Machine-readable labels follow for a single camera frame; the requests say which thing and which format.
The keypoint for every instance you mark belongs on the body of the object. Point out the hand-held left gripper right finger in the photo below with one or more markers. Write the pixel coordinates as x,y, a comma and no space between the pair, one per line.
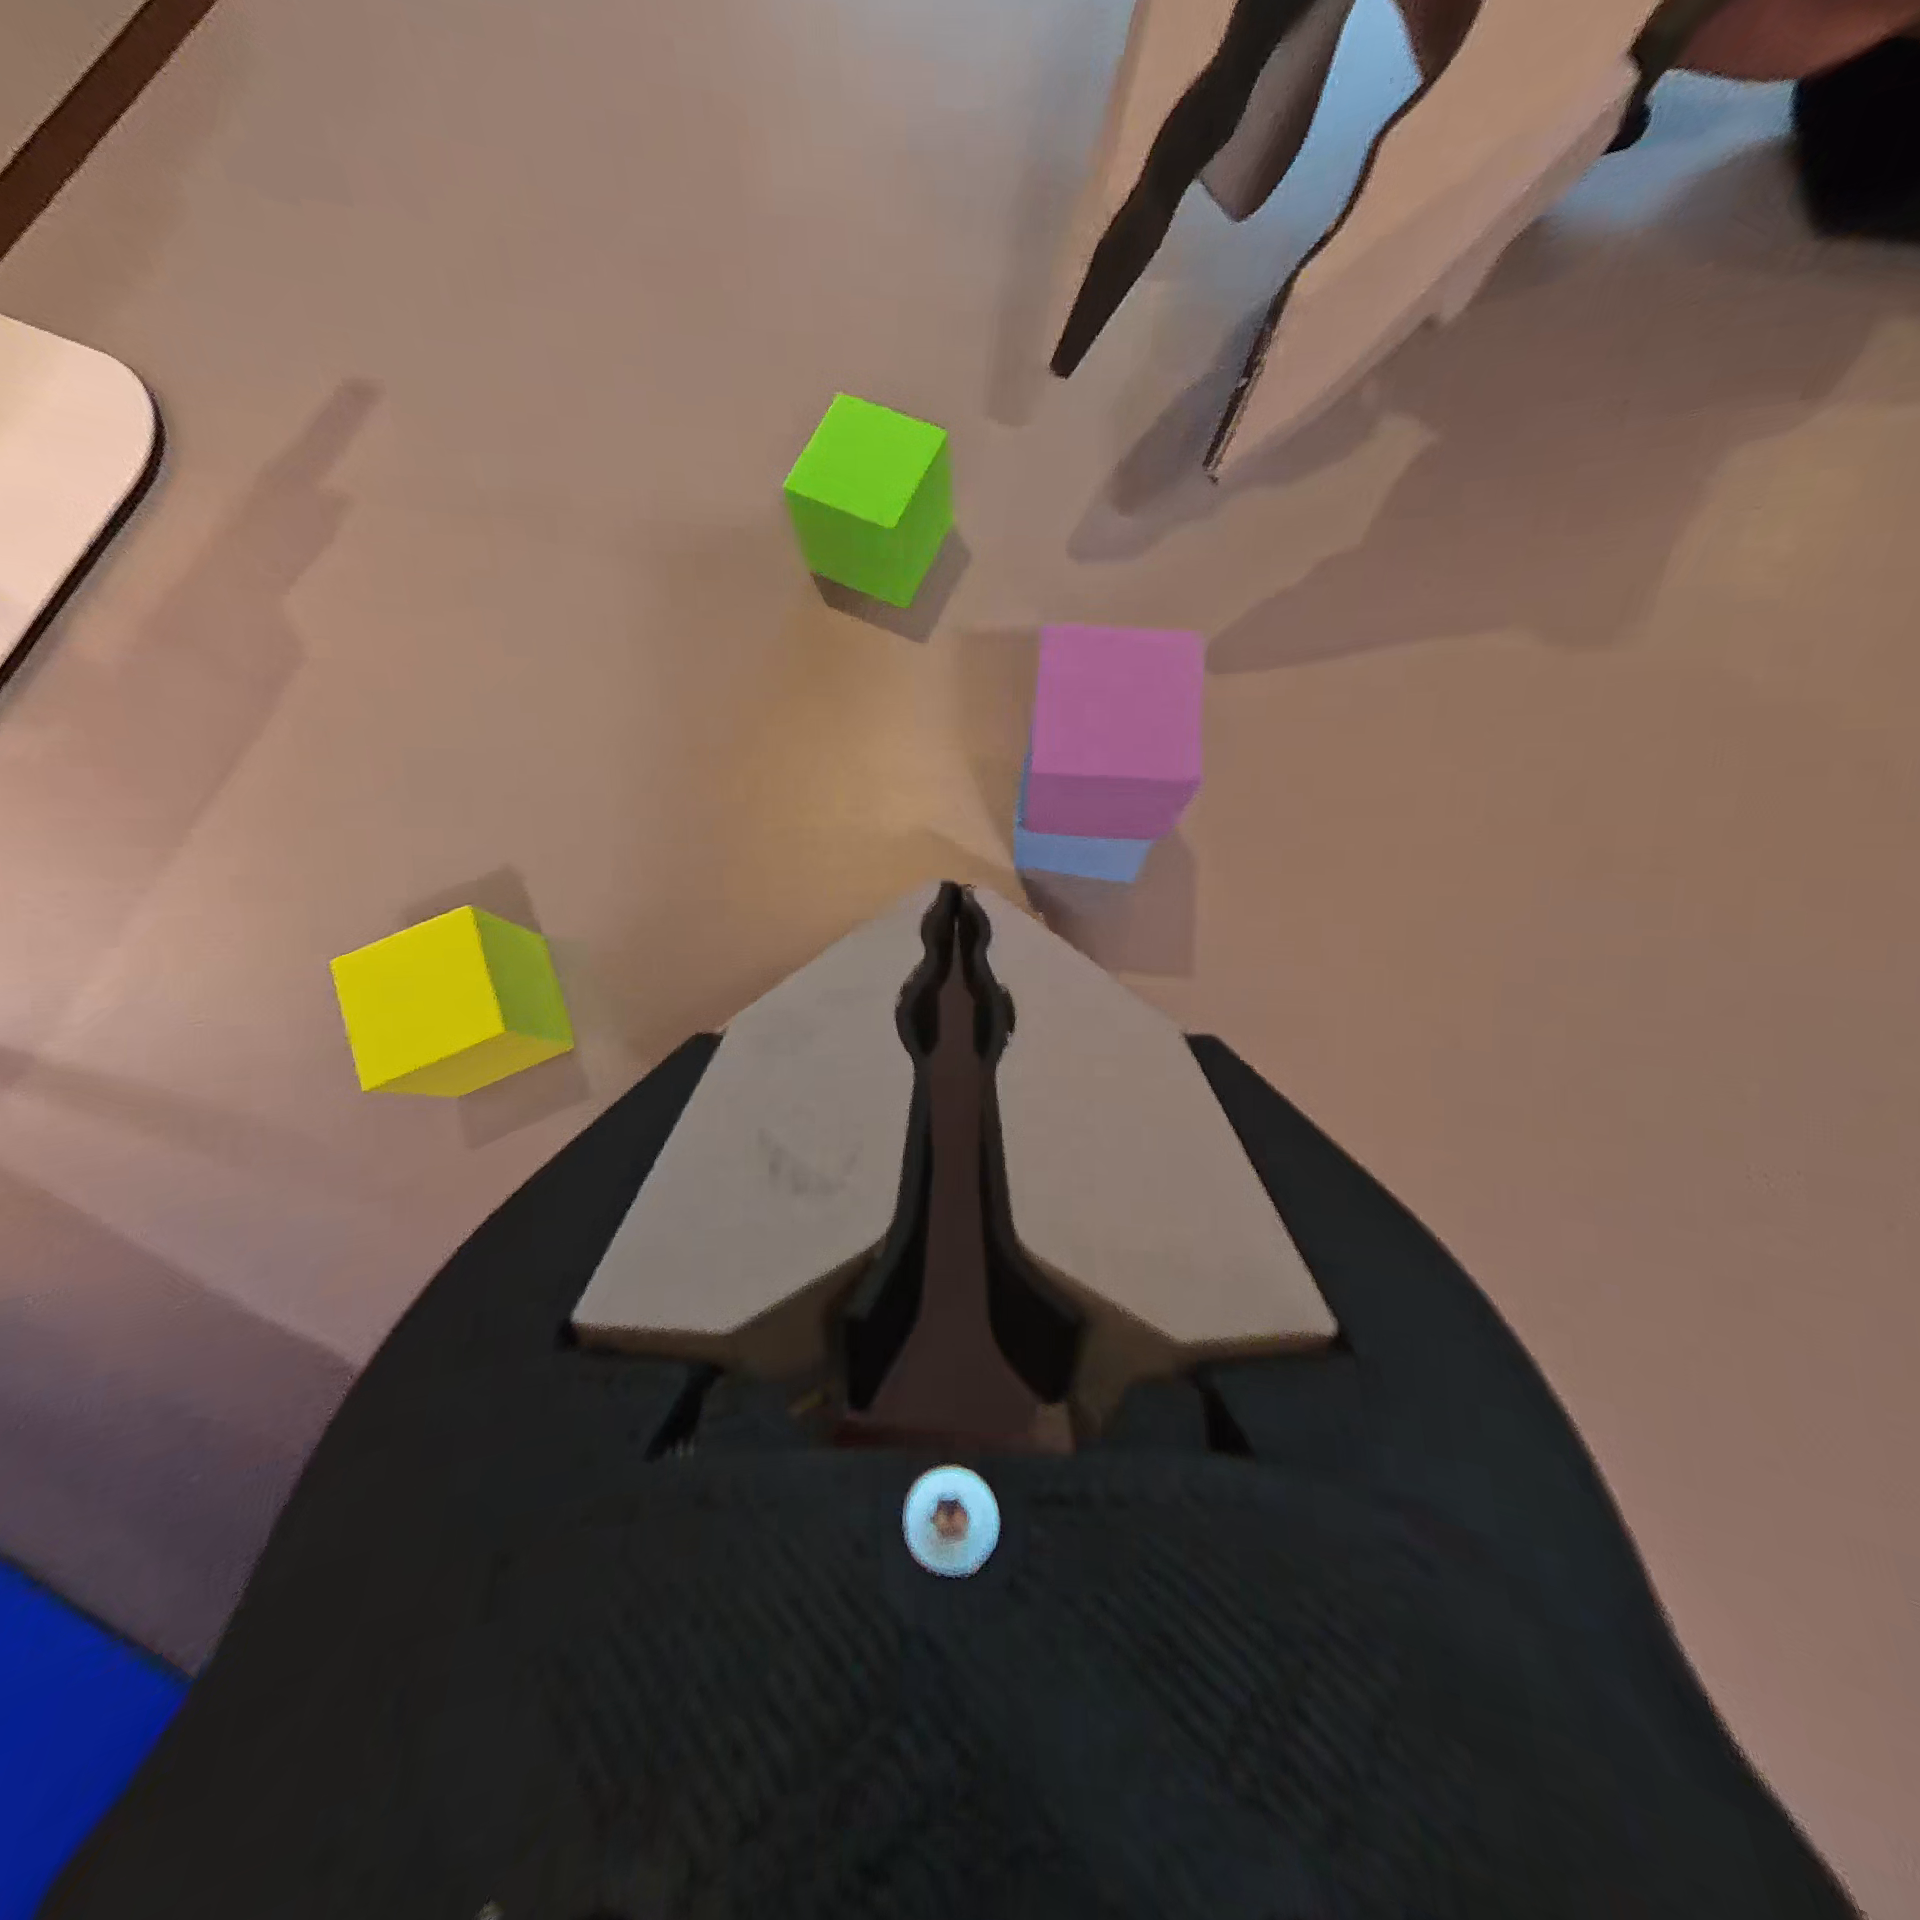
1141,1185

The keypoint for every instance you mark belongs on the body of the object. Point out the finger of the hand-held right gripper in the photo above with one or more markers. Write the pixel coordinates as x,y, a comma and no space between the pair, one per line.
1163,61
1471,181

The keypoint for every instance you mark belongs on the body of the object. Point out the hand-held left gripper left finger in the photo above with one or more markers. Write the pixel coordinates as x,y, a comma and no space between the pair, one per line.
765,1185

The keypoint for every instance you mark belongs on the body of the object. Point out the blue foam cube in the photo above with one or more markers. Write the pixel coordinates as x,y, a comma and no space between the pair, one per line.
1072,858

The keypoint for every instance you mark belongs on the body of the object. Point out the yellow foam cube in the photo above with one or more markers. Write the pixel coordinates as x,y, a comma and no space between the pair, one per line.
420,999

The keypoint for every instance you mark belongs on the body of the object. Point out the purple foam cube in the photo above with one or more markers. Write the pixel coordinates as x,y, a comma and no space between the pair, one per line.
1118,720

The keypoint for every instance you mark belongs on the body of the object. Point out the green foam cube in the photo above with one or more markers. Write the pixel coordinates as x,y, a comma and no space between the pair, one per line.
862,494

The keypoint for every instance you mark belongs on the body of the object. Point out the person's right forearm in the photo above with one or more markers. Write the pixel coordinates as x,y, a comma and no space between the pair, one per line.
1860,151

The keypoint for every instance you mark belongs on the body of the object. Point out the person's right hand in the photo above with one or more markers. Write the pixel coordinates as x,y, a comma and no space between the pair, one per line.
1801,30

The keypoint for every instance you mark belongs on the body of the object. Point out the blue plastic bin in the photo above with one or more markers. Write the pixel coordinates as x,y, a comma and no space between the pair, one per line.
60,1740

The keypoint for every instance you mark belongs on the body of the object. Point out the white document stand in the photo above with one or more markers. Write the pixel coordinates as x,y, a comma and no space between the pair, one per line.
60,465

